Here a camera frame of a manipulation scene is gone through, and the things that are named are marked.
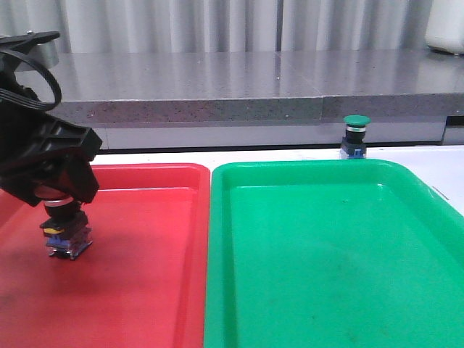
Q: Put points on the green mushroom push button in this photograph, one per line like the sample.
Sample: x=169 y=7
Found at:
x=352 y=145

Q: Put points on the green plastic tray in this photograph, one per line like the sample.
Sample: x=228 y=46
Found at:
x=332 y=253

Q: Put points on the white container on counter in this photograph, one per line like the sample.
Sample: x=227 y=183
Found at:
x=444 y=31

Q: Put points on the red mushroom push button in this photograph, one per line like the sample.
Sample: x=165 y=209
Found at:
x=66 y=231

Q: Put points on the grey stone counter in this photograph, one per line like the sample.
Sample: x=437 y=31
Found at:
x=262 y=99

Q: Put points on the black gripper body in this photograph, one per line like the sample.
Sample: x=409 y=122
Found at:
x=30 y=136

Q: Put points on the red plastic tray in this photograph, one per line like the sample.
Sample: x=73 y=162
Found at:
x=140 y=284

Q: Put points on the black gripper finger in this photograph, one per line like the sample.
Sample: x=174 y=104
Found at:
x=22 y=186
x=77 y=179

